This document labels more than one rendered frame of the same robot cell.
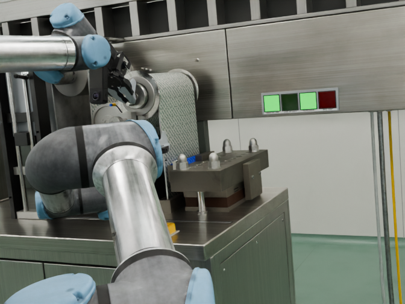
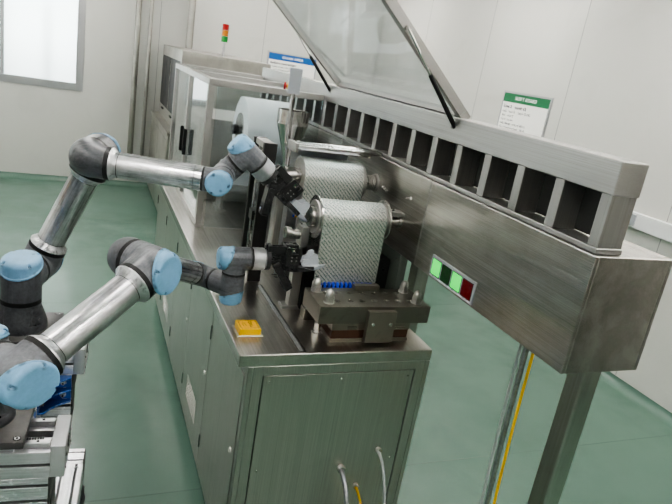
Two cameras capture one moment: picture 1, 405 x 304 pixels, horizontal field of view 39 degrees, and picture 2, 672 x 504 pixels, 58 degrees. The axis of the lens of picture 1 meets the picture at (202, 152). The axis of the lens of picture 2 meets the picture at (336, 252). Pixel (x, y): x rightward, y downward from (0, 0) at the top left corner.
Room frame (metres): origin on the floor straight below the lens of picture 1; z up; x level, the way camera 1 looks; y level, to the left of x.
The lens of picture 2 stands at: (0.21, -1.18, 1.75)
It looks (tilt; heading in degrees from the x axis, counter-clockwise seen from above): 17 degrees down; 40
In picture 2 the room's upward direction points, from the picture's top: 10 degrees clockwise
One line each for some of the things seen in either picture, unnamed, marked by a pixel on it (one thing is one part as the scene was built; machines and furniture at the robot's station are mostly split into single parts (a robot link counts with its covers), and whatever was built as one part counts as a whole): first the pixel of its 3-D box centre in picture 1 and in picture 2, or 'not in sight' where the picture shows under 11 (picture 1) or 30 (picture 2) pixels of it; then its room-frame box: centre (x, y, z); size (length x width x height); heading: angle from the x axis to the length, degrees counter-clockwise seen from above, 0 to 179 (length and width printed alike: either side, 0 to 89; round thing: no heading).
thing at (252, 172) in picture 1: (253, 178); (380, 326); (1.74, -0.15, 0.97); 0.10 x 0.03 x 0.11; 154
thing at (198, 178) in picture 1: (223, 168); (366, 305); (1.77, -0.06, 1.00); 0.40 x 0.16 x 0.06; 154
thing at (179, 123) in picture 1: (180, 136); (348, 261); (1.79, 0.06, 1.11); 0.23 x 0.01 x 0.18; 154
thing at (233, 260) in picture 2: not in sight; (234, 259); (1.43, 0.24, 1.11); 0.11 x 0.08 x 0.09; 154
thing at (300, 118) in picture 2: not in sight; (293, 117); (2.11, 0.77, 1.50); 0.14 x 0.14 x 0.06
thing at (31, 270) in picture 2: not in sight; (22, 275); (0.93, 0.63, 0.98); 0.13 x 0.12 x 0.14; 47
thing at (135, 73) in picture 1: (138, 95); (315, 216); (1.70, 0.17, 1.25); 0.15 x 0.01 x 0.15; 64
